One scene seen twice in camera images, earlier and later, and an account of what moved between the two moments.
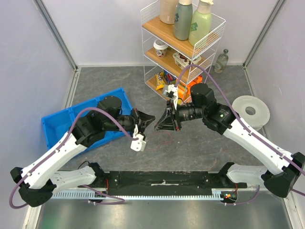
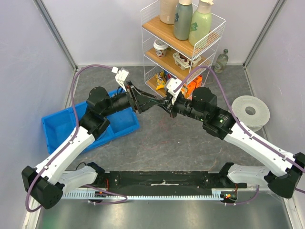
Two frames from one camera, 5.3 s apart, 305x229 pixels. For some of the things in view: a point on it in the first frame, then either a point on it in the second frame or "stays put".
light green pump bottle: [200, 23] stays put
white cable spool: [253, 110] stays put
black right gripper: [174, 117] → [173, 108]
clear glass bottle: [221, 61] stays put
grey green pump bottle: [183, 19] stays put
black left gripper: [142, 119] → [138, 98]
